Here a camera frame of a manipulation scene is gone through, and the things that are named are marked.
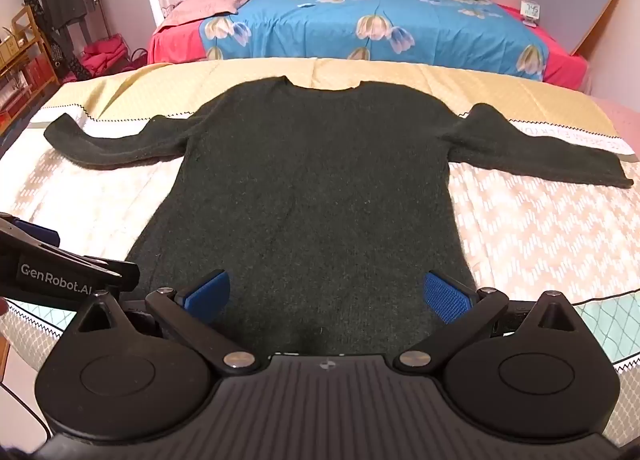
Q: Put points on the pink pillow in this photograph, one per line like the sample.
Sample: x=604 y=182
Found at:
x=193 y=10

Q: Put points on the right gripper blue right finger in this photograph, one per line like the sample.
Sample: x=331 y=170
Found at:
x=467 y=314

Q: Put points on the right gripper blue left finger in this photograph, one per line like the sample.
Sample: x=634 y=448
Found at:
x=186 y=315

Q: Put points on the blue floral duvet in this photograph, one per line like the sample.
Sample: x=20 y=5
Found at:
x=470 y=34

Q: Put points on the wooden shelf unit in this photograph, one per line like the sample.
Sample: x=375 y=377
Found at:
x=27 y=70

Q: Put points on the dark green knit sweater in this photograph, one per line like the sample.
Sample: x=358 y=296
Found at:
x=327 y=208

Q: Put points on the patterned beige yellow bed sheet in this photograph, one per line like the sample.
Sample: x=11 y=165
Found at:
x=521 y=234

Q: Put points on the small white alarm clock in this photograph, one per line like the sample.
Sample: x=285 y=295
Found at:
x=530 y=11

